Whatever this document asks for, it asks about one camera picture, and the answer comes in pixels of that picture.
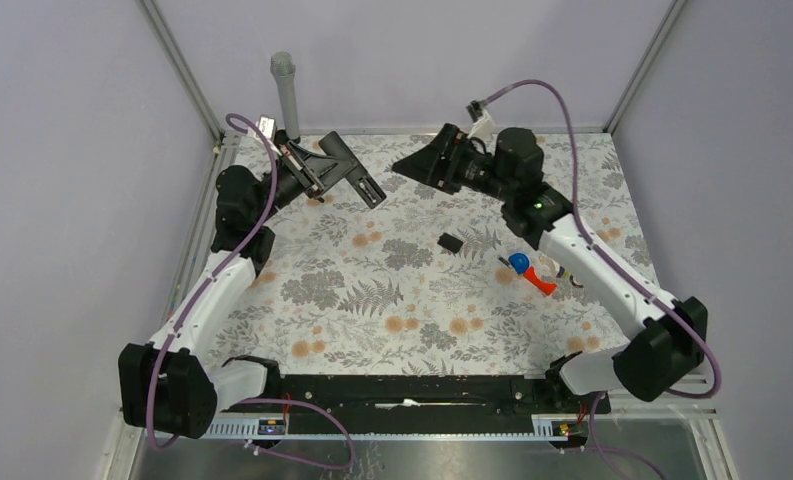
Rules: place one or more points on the silver microphone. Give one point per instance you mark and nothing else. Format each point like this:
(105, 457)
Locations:
(283, 71)

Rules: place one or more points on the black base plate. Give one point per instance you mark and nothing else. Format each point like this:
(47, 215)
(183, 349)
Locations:
(347, 396)

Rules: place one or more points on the floral patterned mat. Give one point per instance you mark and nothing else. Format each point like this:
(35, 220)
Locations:
(353, 290)

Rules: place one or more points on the blue and orange toy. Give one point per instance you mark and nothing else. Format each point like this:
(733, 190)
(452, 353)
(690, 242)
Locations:
(521, 264)

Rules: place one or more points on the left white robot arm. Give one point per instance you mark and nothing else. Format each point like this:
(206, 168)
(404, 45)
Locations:
(167, 384)

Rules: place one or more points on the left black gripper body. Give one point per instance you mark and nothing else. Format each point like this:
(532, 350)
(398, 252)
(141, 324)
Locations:
(294, 161)

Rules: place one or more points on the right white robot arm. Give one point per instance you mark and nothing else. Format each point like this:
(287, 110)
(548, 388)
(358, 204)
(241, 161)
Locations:
(665, 335)

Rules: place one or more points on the black remote battery cover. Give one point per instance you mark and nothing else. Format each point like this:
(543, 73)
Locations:
(450, 243)

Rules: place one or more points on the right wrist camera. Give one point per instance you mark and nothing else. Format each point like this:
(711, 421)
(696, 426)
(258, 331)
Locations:
(483, 125)

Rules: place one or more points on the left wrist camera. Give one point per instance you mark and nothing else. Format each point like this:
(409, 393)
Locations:
(267, 126)

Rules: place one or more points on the white slotted cable duct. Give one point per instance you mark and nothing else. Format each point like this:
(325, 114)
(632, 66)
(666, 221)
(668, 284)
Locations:
(391, 427)

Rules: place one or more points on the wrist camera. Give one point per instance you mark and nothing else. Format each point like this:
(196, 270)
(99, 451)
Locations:
(483, 125)
(267, 126)

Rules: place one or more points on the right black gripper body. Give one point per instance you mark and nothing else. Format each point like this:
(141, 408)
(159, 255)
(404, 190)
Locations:
(466, 168)

